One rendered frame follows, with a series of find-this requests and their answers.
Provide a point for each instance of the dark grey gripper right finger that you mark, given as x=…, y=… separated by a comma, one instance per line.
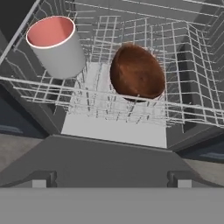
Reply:
x=180, y=177

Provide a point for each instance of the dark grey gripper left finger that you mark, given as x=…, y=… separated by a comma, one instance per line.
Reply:
x=43, y=177

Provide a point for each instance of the grey dishwasher door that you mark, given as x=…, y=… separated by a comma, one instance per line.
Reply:
x=113, y=160

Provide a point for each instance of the brown wooden bowl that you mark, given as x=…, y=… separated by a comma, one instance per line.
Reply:
x=137, y=73

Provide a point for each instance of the grey dishwasher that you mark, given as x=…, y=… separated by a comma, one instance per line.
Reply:
x=186, y=58

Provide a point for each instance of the white cup with pink inside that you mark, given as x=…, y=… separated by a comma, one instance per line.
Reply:
x=62, y=55

